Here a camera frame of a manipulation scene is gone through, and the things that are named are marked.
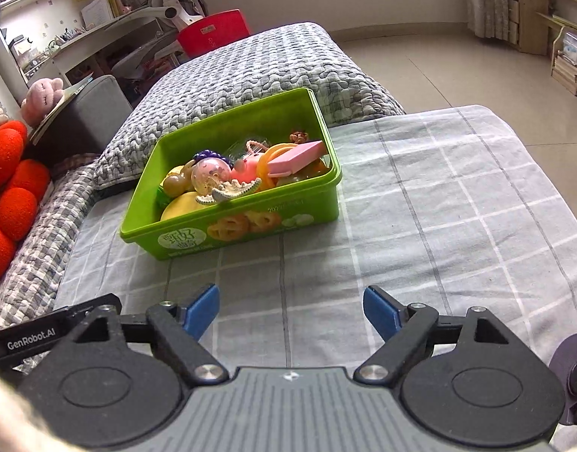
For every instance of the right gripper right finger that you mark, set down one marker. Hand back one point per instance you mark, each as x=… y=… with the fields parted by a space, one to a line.
x=405 y=331

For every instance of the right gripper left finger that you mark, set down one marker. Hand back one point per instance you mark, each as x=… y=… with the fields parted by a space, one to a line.
x=177 y=333

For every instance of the amber rubber hand toy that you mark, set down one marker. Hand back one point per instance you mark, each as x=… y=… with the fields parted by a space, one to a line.
x=178 y=180

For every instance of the pink capsule ball toy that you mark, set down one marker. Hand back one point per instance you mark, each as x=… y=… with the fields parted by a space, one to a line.
x=208 y=174

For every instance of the pink eraser block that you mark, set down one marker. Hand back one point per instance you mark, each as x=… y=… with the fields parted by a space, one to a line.
x=295 y=159

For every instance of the small brown figurine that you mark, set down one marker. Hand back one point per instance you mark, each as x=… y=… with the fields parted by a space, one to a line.
x=299 y=137

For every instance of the grey patterned sofa cover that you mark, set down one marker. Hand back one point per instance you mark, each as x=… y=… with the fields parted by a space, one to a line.
x=29 y=287

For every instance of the grey checked bed sheet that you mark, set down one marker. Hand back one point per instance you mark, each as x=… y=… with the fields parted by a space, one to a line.
x=445 y=208

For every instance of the yellow toy fruit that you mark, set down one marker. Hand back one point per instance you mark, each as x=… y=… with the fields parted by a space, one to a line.
x=174 y=207

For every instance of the orange plush toy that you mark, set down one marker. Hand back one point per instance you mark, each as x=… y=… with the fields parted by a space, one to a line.
x=23 y=184

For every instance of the pink pig toy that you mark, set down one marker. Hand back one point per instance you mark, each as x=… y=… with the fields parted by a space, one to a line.
x=245 y=167

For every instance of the purple toy grapes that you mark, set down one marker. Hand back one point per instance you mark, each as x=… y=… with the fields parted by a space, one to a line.
x=207 y=153

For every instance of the green plastic box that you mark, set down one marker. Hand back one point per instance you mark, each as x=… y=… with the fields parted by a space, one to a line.
x=303 y=199

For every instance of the pink plush toy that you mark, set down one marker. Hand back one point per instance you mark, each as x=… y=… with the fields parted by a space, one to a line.
x=42 y=97

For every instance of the grey knitted cushion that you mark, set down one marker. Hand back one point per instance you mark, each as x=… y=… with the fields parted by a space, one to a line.
x=299 y=55

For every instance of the book on armrest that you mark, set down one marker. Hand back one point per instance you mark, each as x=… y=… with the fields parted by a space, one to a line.
x=68 y=96

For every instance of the red plastic chair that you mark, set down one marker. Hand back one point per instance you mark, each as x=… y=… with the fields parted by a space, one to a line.
x=213 y=32

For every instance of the white bookshelf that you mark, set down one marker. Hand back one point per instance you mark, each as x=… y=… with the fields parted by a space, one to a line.
x=33 y=29

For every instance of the wooden desk shelf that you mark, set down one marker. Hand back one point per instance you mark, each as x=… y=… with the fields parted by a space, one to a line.
x=547 y=28

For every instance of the orange ring toy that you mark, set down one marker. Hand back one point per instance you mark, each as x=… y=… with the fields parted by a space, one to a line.
x=262 y=170

